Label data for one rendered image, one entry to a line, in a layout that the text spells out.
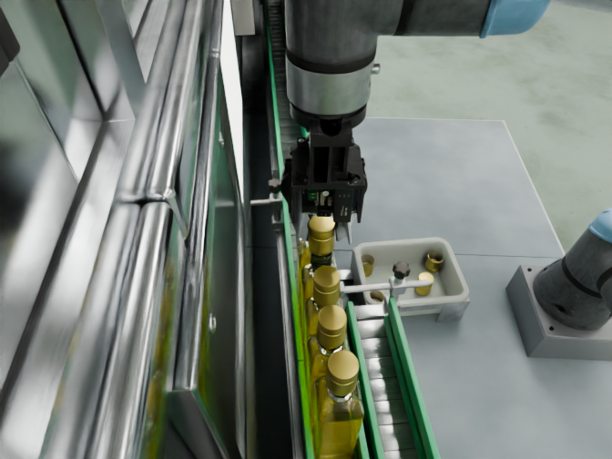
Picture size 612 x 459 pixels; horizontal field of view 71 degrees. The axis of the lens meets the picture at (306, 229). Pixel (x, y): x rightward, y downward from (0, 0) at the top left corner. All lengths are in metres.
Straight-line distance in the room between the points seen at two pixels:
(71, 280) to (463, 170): 1.27
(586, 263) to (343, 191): 0.60
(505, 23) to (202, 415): 0.36
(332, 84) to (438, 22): 0.09
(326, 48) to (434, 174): 1.04
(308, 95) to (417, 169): 1.02
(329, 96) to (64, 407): 0.28
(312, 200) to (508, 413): 0.66
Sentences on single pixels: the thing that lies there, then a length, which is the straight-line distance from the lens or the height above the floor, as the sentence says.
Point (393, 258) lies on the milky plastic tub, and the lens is 1.05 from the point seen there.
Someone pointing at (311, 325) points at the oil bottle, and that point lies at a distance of 0.60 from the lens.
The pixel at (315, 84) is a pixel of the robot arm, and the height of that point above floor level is 1.42.
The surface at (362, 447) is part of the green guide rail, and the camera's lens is 0.66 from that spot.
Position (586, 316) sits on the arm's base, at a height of 0.88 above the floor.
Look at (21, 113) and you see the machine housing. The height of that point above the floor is 1.49.
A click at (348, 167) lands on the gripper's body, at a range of 0.43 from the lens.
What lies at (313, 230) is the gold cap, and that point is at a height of 1.20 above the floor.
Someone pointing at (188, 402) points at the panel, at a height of 1.30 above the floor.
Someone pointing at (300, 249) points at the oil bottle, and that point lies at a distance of 0.67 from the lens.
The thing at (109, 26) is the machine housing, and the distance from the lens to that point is 0.31.
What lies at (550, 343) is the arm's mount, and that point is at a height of 0.81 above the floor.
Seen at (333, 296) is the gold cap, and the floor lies 1.14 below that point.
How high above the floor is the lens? 1.60
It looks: 48 degrees down
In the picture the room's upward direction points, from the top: straight up
